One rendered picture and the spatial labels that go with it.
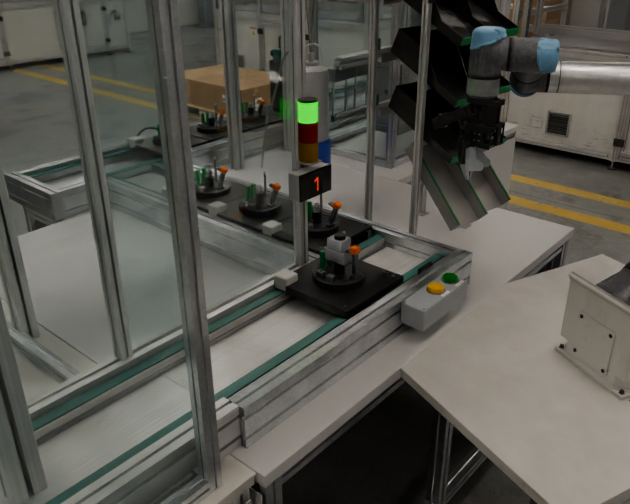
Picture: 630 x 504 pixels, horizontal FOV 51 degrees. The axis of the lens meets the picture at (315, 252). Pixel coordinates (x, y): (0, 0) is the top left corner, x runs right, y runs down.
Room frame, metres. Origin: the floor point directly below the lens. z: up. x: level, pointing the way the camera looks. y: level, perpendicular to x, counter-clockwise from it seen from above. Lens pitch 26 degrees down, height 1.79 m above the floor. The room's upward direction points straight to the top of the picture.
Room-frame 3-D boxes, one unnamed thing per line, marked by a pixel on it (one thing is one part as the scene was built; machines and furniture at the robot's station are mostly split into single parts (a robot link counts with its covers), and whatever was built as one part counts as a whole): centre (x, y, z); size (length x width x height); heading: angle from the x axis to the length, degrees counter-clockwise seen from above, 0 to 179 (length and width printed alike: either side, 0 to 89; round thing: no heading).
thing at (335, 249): (1.52, -0.06, 1.06); 0.08 x 0.04 x 0.07; 49
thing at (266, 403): (1.36, -0.13, 0.91); 0.89 x 0.06 x 0.11; 139
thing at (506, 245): (1.96, 0.14, 0.84); 1.50 x 1.41 x 0.03; 139
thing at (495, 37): (1.56, -0.40, 1.53); 0.09 x 0.08 x 0.11; 76
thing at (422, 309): (1.46, -0.31, 0.93); 0.21 x 0.07 x 0.06; 139
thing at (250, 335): (1.46, 0.02, 0.91); 0.84 x 0.28 x 0.10; 139
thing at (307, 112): (1.60, 0.01, 1.38); 0.05 x 0.05 x 0.05
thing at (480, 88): (1.56, -0.40, 1.45); 0.08 x 0.08 x 0.05
